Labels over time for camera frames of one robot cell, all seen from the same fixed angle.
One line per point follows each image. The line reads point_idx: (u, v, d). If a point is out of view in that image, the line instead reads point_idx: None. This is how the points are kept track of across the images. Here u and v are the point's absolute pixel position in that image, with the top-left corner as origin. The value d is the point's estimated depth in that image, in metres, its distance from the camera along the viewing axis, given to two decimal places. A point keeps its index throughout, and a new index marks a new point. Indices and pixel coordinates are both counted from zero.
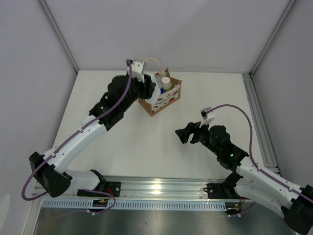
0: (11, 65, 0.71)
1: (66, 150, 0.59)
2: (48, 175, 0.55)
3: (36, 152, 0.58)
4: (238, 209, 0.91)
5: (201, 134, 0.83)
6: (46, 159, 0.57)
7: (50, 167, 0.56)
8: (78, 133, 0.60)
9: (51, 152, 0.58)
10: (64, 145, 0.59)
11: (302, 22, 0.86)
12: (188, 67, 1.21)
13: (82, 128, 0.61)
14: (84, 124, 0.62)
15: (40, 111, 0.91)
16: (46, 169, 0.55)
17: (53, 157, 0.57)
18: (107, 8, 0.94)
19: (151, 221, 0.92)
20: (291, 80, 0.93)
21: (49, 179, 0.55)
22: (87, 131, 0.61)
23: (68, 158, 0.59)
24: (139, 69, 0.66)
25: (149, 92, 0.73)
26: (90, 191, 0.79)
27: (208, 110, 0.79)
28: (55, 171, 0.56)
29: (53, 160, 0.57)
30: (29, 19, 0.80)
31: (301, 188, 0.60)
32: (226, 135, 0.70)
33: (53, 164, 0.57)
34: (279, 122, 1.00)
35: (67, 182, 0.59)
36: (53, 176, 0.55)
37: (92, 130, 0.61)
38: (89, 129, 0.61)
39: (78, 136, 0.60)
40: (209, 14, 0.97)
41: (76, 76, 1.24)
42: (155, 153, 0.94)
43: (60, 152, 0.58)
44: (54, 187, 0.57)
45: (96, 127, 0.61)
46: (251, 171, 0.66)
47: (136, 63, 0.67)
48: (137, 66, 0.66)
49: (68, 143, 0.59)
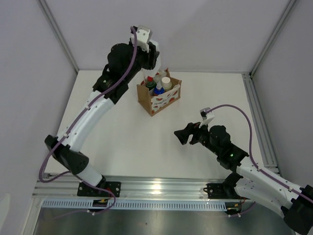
0: (11, 65, 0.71)
1: (78, 129, 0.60)
2: (65, 155, 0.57)
3: (50, 136, 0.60)
4: (238, 209, 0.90)
5: (201, 134, 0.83)
6: (60, 140, 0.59)
7: (65, 147, 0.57)
8: (86, 112, 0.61)
9: (64, 134, 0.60)
10: (76, 124, 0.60)
11: (302, 22, 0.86)
12: (188, 67, 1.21)
13: (89, 105, 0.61)
14: (91, 101, 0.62)
15: (40, 111, 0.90)
16: (62, 150, 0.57)
17: (67, 137, 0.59)
18: (107, 8, 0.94)
19: (151, 221, 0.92)
20: (291, 80, 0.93)
21: (67, 159, 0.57)
22: (94, 108, 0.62)
23: (81, 137, 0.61)
24: (145, 38, 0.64)
25: (153, 63, 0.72)
26: (92, 186, 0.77)
27: (208, 110, 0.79)
28: (70, 150, 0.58)
29: (67, 140, 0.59)
30: (28, 19, 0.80)
31: (301, 188, 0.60)
32: (226, 135, 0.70)
33: (67, 143, 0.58)
34: (279, 122, 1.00)
35: (84, 158, 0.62)
36: (70, 155, 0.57)
37: (99, 105, 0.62)
38: (96, 105, 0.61)
39: (86, 114, 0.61)
40: (209, 14, 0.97)
41: (76, 76, 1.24)
42: (155, 153, 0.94)
43: (73, 131, 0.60)
44: (73, 165, 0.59)
45: (102, 102, 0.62)
46: (251, 171, 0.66)
47: (141, 32, 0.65)
48: (142, 35, 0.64)
49: (79, 122, 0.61)
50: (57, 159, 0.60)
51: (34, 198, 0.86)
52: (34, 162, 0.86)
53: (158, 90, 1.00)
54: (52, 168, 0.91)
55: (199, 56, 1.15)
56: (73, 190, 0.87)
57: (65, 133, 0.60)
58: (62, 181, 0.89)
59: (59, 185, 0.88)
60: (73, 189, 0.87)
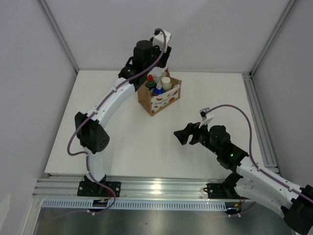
0: (11, 65, 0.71)
1: (106, 107, 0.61)
2: (96, 129, 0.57)
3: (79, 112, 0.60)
4: (238, 209, 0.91)
5: (201, 134, 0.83)
6: (89, 116, 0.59)
7: (96, 121, 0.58)
8: (113, 93, 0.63)
9: (94, 110, 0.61)
10: (104, 102, 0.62)
11: (302, 22, 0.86)
12: (188, 67, 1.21)
13: (116, 88, 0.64)
14: (117, 85, 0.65)
15: (40, 111, 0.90)
16: (92, 124, 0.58)
17: (97, 113, 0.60)
18: (107, 8, 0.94)
19: (151, 221, 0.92)
20: (291, 80, 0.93)
21: (97, 132, 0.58)
22: (121, 90, 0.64)
23: (108, 116, 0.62)
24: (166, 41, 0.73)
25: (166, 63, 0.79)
26: (97, 181, 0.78)
27: (207, 110, 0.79)
28: (100, 125, 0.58)
29: (97, 116, 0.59)
30: (28, 19, 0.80)
31: (301, 188, 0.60)
32: (226, 135, 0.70)
33: (97, 119, 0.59)
34: (280, 122, 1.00)
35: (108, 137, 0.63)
36: (100, 129, 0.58)
37: (124, 89, 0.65)
38: (122, 88, 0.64)
39: (114, 95, 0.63)
40: (209, 14, 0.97)
41: (76, 76, 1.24)
42: (156, 153, 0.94)
43: (101, 108, 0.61)
44: (99, 142, 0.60)
45: (127, 87, 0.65)
46: (251, 171, 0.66)
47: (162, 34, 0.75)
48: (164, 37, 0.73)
49: (107, 101, 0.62)
50: (83, 135, 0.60)
51: (34, 198, 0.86)
52: (34, 162, 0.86)
53: (158, 90, 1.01)
54: (52, 168, 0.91)
55: (199, 55, 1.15)
56: (73, 190, 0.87)
57: (95, 109, 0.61)
58: (62, 181, 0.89)
59: (59, 185, 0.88)
60: (73, 189, 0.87)
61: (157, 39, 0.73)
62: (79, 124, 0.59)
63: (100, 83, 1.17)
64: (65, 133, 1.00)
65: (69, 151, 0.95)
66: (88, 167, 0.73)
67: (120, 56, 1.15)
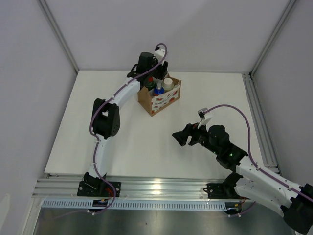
0: (11, 64, 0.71)
1: (121, 95, 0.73)
2: (113, 112, 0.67)
3: (98, 99, 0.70)
4: (238, 209, 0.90)
5: (200, 135, 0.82)
6: (108, 101, 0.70)
7: (113, 106, 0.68)
8: (125, 86, 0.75)
9: (111, 96, 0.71)
10: (120, 91, 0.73)
11: (302, 23, 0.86)
12: (188, 67, 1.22)
13: (128, 82, 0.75)
14: (128, 81, 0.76)
15: (40, 111, 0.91)
16: (111, 108, 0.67)
17: (113, 99, 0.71)
18: (108, 8, 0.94)
19: (151, 221, 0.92)
20: (291, 79, 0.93)
21: (114, 114, 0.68)
22: (131, 85, 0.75)
23: (120, 103, 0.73)
24: (163, 53, 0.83)
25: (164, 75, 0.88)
26: (100, 176, 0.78)
27: (205, 111, 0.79)
28: (117, 108, 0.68)
29: (114, 101, 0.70)
30: (28, 19, 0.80)
31: (300, 186, 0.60)
32: (225, 135, 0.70)
33: (114, 103, 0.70)
34: (280, 121, 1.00)
35: (120, 123, 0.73)
36: (116, 113, 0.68)
37: (134, 85, 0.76)
38: (133, 83, 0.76)
39: (126, 88, 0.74)
40: (209, 14, 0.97)
41: (75, 75, 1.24)
42: (155, 153, 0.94)
43: (118, 96, 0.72)
44: (113, 125, 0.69)
45: (136, 83, 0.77)
46: (250, 171, 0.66)
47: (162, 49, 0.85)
48: (163, 52, 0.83)
49: (122, 90, 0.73)
50: (98, 119, 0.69)
51: (34, 198, 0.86)
52: (34, 161, 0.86)
53: (158, 90, 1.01)
54: (52, 169, 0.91)
55: (199, 56, 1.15)
56: (73, 190, 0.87)
57: (112, 96, 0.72)
58: (62, 181, 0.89)
59: (60, 185, 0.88)
60: (73, 189, 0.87)
61: (158, 53, 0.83)
62: (98, 106, 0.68)
63: (100, 82, 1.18)
64: (64, 133, 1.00)
65: (70, 150, 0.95)
66: (94, 157, 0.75)
67: (121, 57, 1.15)
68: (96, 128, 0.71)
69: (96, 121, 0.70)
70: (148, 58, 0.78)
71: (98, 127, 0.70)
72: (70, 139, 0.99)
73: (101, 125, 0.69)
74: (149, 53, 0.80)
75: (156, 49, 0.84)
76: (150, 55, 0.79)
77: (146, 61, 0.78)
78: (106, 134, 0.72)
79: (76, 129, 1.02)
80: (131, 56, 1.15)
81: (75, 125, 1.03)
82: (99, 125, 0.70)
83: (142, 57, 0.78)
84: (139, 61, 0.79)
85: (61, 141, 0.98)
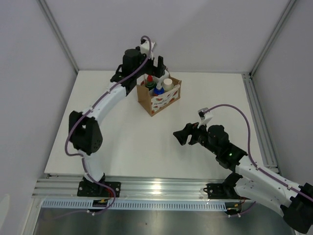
0: (11, 64, 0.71)
1: (101, 105, 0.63)
2: (92, 128, 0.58)
3: (74, 111, 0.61)
4: (238, 209, 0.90)
5: (200, 134, 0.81)
6: (85, 114, 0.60)
7: (90, 121, 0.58)
8: (107, 94, 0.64)
9: (89, 108, 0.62)
10: (100, 101, 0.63)
11: (301, 22, 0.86)
12: (188, 67, 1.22)
13: (110, 90, 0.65)
14: (111, 86, 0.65)
15: (40, 111, 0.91)
16: (88, 123, 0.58)
17: (92, 111, 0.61)
18: (107, 8, 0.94)
19: (151, 221, 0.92)
20: (291, 79, 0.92)
21: (93, 129, 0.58)
22: (115, 92, 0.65)
23: (101, 115, 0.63)
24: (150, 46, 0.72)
25: (158, 73, 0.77)
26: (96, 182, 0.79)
27: (206, 111, 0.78)
28: (95, 124, 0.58)
29: (93, 114, 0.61)
30: (28, 19, 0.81)
31: (299, 186, 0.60)
32: (224, 135, 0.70)
33: (93, 116, 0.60)
34: (280, 121, 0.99)
35: (101, 137, 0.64)
36: (94, 128, 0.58)
37: (118, 91, 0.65)
38: (116, 90, 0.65)
39: (108, 97, 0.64)
40: (208, 14, 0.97)
41: (76, 76, 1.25)
42: (155, 153, 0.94)
43: (97, 107, 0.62)
44: (92, 141, 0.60)
45: (120, 89, 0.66)
46: (250, 170, 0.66)
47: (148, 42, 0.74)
48: (149, 44, 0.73)
49: (102, 100, 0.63)
50: (75, 135, 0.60)
51: (34, 198, 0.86)
52: (34, 161, 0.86)
53: (158, 90, 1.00)
54: (52, 169, 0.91)
55: (199, 56, 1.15)
56: (73, 190, 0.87)
57: (90, 107, 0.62)
58: (63, 181, 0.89)
59: (60, 185, 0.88)
60: (73, 189, 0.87)
61: (145, 47, 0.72)
62: (74, 121, 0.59)
63: (100, 83, 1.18)
64: (64, 133, 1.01)
65: (70, 151, 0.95)
66: (85, 168, 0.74)
67: (120, 57, 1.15)
68: (76, 144, 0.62)
69: (73, 137, 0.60)
70: (134, 57, 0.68)
71: (77, 144, 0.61)
72: None
73: (80, 141, 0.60)
74: (134, 51, 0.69)
75: (142, 42, 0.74)
76: (136, 52, 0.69)
77: (132, 61, 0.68)
78: (87, 151, 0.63)
79: None
80: None
81: None
82: (77, 142, 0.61)
83: (126, 56, 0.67)
84: (123, 62, 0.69)
85: (61, 141, 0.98)
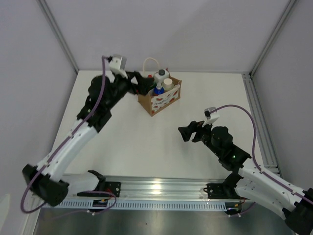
0: (11, 65, 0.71)
1: (60, 158, 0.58)
2: (46, 184, 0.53)
3: (28, 165, 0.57)
4: (238, 208, 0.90)
5: (204, 134, 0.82)
6: (40, 170, 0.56)
7: (45, 177, 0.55)
8: (69, 139, 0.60)
9: (44, 163, 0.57)
10: (58, 152, 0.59)
11: (301, 23, 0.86)
12: (188, 67, 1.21)
13: (72, 133, 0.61)
14: (74, 129, 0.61)
15: (40, 112, 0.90)
16: (42, 180, 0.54)
17: (48, 166, 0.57)
18: (107, 8, 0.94)
19: (151, 221, 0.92)
20: (291, 80, 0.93)
21: (47, 188, 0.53)
22: (78, 135, 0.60)
23: (62, 166, 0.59)
24: (118, 66, 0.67)
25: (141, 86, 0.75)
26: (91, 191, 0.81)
27: (212, 110, 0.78)
28: (50, 180, 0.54)
29: (49, 170, 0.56)
30: (28, 19, 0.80)
31: (303, 191, 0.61)
32: (229, 137, 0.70)
33: (48, 173, 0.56)
34: (280, 122, 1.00)
35: (66, 189, 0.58)
36: (49, 186, 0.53)
37: (82, 134, 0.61)
38: (79, 133, 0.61)
39: (70, 142, 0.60)
40: (209, 14, 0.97)
41: (76, 75, 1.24)
42: (156, 154, 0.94)
43: (55, 160, 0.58)
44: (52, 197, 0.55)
45: (85, 130, 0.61)
46: (254, 174, 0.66)
47: (115, 58, 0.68)
48: (116, 62, 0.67)
49: (62, 150, 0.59)
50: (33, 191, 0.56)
51: (33, 198, 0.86)
52: (34, 162, 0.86)
53: (158, 90, 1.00)
54: None
55: (199, 56, 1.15)
56: None
57: (46, 162, 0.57)
58: None
59: None
60: None
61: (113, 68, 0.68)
62: (29, 180, 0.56)
63: None
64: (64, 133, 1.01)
65: None
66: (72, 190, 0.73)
67: None
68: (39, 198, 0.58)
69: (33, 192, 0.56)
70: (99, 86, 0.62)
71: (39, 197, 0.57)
72: None
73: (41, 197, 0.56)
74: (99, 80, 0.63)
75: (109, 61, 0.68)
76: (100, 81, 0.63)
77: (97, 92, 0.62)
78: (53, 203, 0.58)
79: None
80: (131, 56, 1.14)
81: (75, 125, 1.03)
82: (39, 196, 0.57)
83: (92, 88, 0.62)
84: (90, 93, 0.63)
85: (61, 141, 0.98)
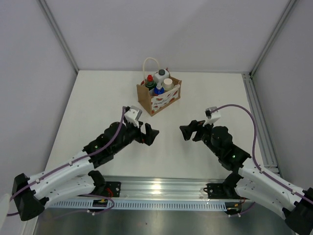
0: (11, 64, 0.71)
1: (51, 179, 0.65)
2: (29, 199, 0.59)
3: (22, 174, 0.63)
4: (238, 209, 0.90)
5: (204, 133, 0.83)
6: (29, 183, 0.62)
7: (31, 193, 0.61)
8: (67, 166, 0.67)
9: (36, 178, 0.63)
10: (53, 173, 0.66)
11: (302, 22, 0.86)
12: (188, 67, 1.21)
13: (72, 162, 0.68)
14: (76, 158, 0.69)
15: (40, 111, 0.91)
16: (27, 194, 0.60)
17: (37, 183, 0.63)
18: (108, 8, 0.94)
19: (151, 221, 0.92)
20: (291, 80, 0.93)
21: (28, 201, 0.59)
22: (76, 166, 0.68)
23: (50, 187, 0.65)
24: (134, 117, 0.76)
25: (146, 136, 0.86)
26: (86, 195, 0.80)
27: (213, 110, 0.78)
28: (33, 197, 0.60)
29: (36, 186, 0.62)
30: (28, 19, 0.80)
31: (303, 190, 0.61)
32: (228, 137, 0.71)
33: (34, 189, 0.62)
34: (280, 121, 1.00)
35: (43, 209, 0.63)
36: (32, 201, 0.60)
37: (80, 165, 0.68)
38: (78, 164, 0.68)
39: (67, 169, 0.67)
40: (208, 14, 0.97)
41: (76, 76, 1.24)
42: (155, 154, 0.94)
43: (46, 179, 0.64)
44: (28, 211, 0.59)
45: (84, 163, 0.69)
46: (253, 174, 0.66)
47: (132, 109, 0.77)
48: (133, 113, 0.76)
49: (56, 173, 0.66)
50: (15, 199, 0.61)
51: None
52: (34, 161, 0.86)
53: (158, 90, 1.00)
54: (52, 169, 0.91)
55: (199, 56, 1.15)
56: None
57: (37, 178, 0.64)
58: None
59: None
60: None
61: (129, 117, 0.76)
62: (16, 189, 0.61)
63: (100, 83, 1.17)
64: (64, 133, 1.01)
65: (69, 151, 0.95)
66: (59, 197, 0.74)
67: (120, 56, 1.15)
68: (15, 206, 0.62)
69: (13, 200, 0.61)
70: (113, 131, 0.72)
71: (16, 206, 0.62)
72: (70, 139, 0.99)
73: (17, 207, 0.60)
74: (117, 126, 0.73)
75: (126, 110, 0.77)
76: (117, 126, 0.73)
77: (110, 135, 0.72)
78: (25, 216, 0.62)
79: (75, 129, 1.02)
80: (130, 56, 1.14)
81: (75, 125, 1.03)
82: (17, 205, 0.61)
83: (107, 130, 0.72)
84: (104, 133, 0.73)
85: (61, 141, 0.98)
